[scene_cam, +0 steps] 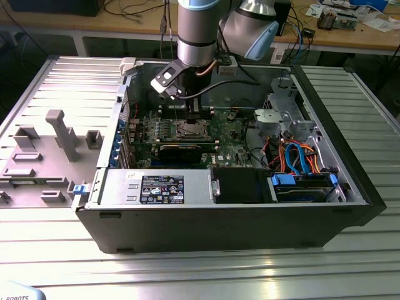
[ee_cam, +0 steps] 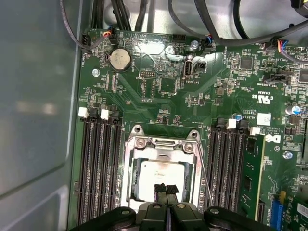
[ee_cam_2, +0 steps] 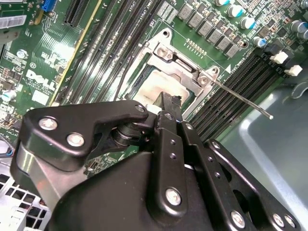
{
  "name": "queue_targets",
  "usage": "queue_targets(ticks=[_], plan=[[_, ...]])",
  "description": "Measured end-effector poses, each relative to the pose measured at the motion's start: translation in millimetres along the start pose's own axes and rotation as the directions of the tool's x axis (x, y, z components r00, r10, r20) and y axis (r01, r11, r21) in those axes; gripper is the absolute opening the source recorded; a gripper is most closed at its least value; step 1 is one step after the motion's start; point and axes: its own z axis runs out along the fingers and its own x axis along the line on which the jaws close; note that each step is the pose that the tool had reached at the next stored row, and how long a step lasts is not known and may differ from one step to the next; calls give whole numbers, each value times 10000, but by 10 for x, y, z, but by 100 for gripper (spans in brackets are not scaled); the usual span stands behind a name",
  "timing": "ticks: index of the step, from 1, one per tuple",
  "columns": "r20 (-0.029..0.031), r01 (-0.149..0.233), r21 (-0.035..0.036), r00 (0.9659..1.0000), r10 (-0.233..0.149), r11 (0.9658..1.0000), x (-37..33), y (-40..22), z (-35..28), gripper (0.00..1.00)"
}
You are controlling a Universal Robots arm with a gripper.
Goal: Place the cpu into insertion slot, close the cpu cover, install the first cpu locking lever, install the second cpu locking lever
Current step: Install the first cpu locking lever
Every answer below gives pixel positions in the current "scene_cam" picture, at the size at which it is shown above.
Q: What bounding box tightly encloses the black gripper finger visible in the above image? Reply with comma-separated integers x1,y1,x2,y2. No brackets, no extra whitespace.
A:
186,95,201,122

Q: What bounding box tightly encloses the metal socket cover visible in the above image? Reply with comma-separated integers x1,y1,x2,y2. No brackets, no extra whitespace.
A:
177,119,209,139

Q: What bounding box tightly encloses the black RAM slot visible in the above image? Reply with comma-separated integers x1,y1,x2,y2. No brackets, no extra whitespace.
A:
159,114,214,119
159,107,214,112
159,104,214,109
159,111,214,116

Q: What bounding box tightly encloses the black graphics card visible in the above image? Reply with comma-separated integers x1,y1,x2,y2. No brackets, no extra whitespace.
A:
134,137,219,166

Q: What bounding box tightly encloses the green motherboard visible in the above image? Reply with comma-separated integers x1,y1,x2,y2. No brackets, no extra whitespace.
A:
124,104,254,169

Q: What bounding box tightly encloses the pale grey case latch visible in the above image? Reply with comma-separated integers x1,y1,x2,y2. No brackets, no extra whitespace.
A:
120,57,138,77

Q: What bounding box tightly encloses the white labelled box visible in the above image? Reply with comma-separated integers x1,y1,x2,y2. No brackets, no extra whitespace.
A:
271,46,286,63

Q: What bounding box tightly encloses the wooden desk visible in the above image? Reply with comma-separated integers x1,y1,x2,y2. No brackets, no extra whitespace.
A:
0,0,400,57

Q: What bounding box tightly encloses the grey metal drive cage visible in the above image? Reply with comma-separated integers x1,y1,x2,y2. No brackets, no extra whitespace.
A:
264,76,316,141

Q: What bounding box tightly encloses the silver power supply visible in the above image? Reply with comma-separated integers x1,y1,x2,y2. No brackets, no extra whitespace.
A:
100,168,213,207

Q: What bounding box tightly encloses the black PC case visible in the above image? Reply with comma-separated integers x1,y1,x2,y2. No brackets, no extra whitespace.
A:
74,57,388,254

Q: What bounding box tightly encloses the hard disk in blue carrier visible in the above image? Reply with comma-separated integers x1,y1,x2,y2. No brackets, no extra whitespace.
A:
271,172,340,204

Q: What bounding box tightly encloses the copper coil heat sink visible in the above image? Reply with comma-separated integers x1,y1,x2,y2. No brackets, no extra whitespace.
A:
317,8,338,31

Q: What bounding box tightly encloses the black equipment box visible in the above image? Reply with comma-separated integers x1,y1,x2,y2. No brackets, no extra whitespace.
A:
9,0,101,18

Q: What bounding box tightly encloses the grey parts rack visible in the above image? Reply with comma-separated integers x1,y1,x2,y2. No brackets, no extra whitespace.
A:
0,109,104,209

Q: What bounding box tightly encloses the grey electronic module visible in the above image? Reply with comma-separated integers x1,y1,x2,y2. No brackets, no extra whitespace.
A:
336,12,359,32

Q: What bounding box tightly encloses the blue cardboard box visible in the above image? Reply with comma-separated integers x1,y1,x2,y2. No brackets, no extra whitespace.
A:
349,0,389,8

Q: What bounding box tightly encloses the white paper sheet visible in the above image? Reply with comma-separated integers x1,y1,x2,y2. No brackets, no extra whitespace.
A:
362,17,399,33

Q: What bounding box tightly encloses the pale blue teach pendant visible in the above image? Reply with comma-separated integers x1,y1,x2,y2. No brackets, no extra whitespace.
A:
0,279,48,300

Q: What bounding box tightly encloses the copper coloured curved cable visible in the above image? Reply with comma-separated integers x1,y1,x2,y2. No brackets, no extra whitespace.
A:
195,61,218,78

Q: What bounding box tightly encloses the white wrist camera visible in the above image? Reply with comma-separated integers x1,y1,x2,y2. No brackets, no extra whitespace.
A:
149,59,184,100
217,52,239,76

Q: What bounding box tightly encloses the black camera cable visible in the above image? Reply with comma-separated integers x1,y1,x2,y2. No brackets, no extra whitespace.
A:
174,79,263,101

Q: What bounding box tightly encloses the black wire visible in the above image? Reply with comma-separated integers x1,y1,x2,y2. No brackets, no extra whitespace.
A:
243,120,269,169

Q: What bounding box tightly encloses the grey metal bracket box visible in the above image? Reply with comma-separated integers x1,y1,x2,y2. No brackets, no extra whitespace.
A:
253,109,290,138

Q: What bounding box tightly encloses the silver metal latch bracket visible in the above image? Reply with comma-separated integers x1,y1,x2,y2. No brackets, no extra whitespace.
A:
209,178,221,198

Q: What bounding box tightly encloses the orange power wire bundle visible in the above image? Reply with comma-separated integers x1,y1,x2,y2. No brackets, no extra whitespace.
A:
265,137,323,176

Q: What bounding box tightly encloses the blue data wire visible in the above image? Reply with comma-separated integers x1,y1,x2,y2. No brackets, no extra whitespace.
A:
284,141,311,176

